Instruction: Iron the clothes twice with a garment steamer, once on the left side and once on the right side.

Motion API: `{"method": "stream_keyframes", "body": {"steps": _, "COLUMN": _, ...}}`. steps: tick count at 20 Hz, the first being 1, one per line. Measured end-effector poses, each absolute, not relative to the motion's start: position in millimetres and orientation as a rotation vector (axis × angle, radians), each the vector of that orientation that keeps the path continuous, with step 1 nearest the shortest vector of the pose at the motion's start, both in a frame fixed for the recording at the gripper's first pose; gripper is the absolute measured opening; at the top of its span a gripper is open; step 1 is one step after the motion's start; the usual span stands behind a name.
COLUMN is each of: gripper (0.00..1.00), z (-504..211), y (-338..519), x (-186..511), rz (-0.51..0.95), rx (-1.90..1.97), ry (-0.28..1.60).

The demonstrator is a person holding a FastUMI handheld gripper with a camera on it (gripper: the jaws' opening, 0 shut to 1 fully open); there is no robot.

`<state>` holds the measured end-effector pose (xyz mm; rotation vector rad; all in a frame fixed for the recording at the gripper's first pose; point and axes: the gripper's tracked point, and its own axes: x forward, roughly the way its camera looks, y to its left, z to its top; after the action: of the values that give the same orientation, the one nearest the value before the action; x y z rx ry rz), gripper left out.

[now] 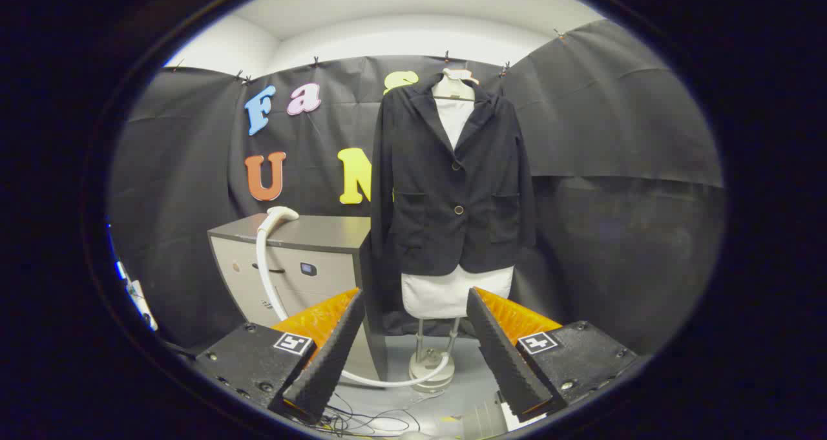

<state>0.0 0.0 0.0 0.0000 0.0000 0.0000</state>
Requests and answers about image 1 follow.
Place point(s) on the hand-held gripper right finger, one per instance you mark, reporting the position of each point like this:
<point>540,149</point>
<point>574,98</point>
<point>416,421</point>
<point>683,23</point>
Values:
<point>507,362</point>

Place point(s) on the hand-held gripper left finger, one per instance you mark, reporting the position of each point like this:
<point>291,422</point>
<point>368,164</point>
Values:
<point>329,362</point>

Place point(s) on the garment steamer base with poles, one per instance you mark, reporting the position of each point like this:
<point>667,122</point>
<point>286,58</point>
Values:
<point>431,366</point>

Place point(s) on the white garment steamer head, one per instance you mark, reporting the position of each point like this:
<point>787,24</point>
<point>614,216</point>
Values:
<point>279,215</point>

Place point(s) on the black blazer jacket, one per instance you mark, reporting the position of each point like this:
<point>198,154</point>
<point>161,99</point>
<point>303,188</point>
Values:
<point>426,168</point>

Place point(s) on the grey cabinet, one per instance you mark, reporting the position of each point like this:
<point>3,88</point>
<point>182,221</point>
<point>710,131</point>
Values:
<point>323,278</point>

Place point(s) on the white fabric ironing panel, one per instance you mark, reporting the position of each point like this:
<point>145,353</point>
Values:
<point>446,294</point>

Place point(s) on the black backdrop cloth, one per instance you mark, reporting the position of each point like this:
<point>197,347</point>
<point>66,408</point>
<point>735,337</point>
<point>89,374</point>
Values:
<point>614,136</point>

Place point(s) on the white plastic hanger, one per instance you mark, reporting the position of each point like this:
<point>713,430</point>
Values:
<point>452,90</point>

